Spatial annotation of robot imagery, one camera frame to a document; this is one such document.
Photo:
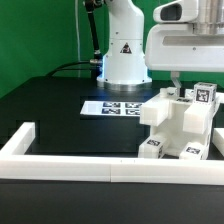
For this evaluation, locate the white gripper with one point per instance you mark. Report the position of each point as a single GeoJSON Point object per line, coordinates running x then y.
{"type": "Point", "coordinates": [174, 47]}

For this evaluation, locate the white tagged cube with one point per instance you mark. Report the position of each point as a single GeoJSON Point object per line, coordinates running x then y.
{"type": "Point", "coordinates": [204, 93]}

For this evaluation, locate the white chair back part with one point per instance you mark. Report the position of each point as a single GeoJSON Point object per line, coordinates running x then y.
{"type": "Point", "coordinates": [168, 108]}

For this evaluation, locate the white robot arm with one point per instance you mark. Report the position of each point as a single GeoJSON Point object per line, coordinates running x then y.
{"type": "Point", "coordinates": [124, 67]}

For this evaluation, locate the white marker sheet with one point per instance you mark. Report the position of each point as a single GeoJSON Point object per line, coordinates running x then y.
{"type": "Point", "coordinates": [111, 108]}

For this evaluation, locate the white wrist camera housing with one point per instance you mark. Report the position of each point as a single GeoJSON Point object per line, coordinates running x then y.
{"type": "Point", "coordinates": [177, 11]}

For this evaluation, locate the white U-shaped obstacle frame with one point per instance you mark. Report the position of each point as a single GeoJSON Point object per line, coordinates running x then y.
{"type": "Point", "coordinates": [15, 163]}

